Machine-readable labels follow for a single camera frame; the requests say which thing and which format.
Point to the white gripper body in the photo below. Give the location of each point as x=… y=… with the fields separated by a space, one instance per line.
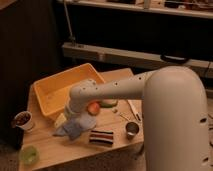
x=69 y=113

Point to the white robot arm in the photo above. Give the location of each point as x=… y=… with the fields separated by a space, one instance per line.
x=174 y=106

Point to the yellow sponge block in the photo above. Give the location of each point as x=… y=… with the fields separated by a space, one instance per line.
x=60 y=120

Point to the white cup with brown contents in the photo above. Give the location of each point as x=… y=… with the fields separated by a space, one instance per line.
x=24 y=120

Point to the metal cup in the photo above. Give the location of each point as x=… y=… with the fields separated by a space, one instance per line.
x=132 y=129

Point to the grey blue cloth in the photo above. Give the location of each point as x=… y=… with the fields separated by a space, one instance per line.
x=73 y=128

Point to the orange toy fruit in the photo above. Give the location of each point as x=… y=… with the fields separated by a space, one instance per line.
x=93 y=108

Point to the yellow plastic bin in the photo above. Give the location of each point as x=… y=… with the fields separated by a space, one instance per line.
x=53 y=92

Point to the green toy vegetable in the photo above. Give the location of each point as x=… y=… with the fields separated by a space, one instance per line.
x=108 y=103

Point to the wooden table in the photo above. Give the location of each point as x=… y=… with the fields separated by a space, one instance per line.
x=56 y=151

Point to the white utensil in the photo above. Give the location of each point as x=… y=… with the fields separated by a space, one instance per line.
x=134 y=111

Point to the grey metal shelf rail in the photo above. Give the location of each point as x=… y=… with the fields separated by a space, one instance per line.
x=132 y=58

